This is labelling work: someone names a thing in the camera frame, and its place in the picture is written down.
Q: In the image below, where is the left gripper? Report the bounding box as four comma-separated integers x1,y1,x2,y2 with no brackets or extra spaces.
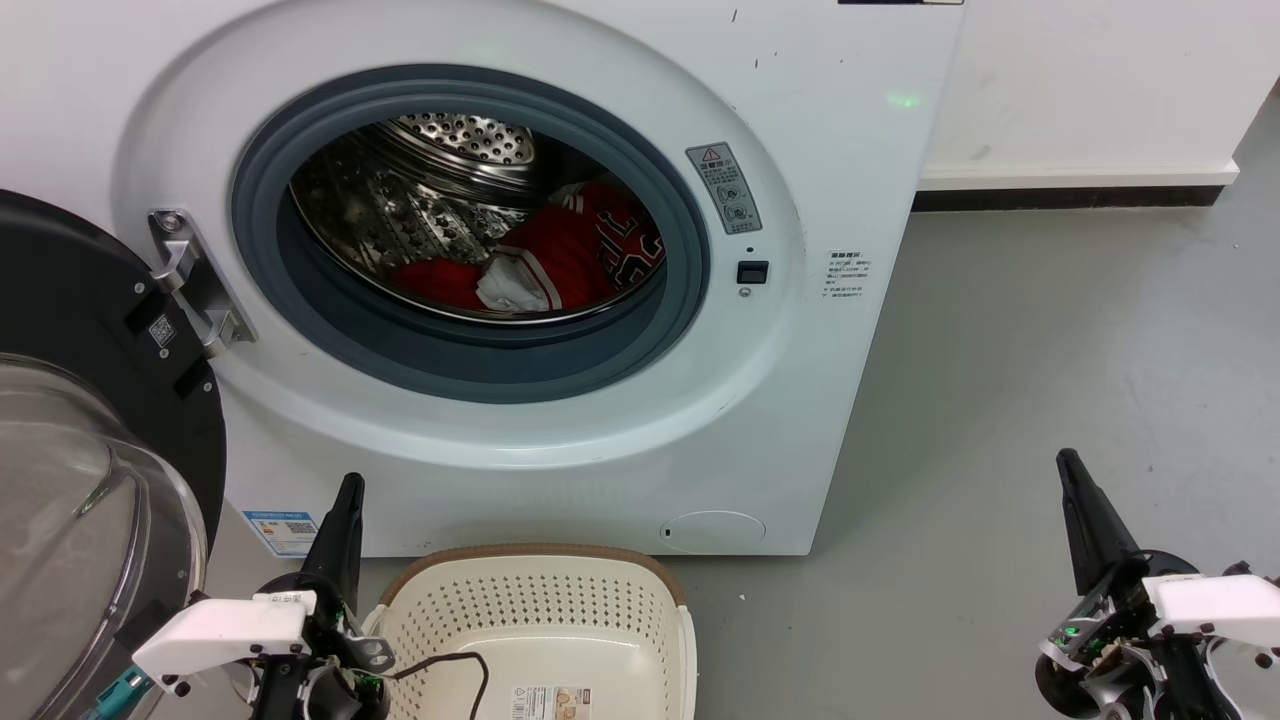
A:
133,474,393,720

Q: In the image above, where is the cream plastic laundry basket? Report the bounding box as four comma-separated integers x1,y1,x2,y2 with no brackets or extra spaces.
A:
362,544,698,720

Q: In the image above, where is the small printed text label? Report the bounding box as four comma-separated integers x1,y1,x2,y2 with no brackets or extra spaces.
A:
822,250,873,301

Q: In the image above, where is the white front-load washing machine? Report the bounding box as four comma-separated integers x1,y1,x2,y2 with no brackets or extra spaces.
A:
0,0,966,558

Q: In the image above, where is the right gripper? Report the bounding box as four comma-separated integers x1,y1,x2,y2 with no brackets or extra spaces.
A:
1035,449,1280,720

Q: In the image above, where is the red basketball jersey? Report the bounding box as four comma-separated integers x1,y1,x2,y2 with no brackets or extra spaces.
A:
390,182,667,313

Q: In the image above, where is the metal door hinge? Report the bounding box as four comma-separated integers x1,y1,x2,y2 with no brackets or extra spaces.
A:
148,208,258,358

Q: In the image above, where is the thin black cable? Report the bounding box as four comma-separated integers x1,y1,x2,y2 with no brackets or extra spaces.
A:
385,652,490,720

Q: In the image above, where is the round filter cover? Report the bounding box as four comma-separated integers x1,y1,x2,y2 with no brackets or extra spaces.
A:
660,510,767,554

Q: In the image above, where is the grey warning sticker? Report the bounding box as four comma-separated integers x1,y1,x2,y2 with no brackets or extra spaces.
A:
686,142,763,236

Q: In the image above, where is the steel washing machine drum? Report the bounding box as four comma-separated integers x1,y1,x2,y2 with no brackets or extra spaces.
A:
290,113,668,325

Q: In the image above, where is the white cloth piece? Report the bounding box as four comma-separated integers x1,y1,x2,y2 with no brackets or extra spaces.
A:
476,252,561,313

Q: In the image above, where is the grey rubber door gasket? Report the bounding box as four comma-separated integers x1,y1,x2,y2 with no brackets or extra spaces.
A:
230,64,712,405

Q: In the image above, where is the blue energy label sticker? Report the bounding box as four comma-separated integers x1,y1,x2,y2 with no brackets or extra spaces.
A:
242,510,321,558

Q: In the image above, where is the white wall ledge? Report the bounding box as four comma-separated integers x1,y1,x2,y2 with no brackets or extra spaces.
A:
918,160,1241,191

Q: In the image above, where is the black washer door with glass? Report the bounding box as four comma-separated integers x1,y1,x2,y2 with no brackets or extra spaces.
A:
0,188,229,720

